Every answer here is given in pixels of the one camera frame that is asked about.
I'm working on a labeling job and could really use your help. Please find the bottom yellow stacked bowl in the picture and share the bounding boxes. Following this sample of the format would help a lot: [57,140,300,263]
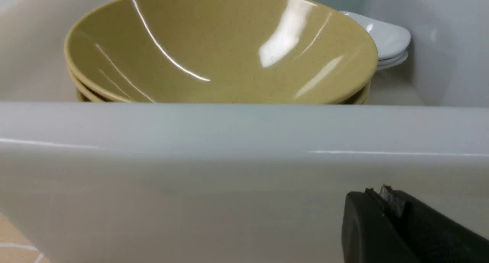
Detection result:
[76,87,370,105]

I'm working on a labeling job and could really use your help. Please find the yellow stacked bowl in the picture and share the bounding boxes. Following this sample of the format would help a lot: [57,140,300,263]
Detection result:
[69,67,372,104]
[76,87,370,105]

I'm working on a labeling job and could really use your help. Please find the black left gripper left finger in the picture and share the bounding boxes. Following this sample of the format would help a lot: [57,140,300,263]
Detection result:
[342,191,420,263]

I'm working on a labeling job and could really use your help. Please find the middle yellow stacked bowl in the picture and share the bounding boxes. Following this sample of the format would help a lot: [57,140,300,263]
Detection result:
[69,67,372,104]

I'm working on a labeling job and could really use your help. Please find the white plastic bin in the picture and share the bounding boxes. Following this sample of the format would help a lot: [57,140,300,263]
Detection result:
[1,0,488,263]

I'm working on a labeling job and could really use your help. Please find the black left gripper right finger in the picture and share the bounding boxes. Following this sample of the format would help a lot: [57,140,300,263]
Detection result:
[367,185,489,263]

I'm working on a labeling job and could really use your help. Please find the top yellow bowl in stack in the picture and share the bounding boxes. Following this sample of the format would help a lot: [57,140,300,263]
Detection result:
[64,0,378,104]

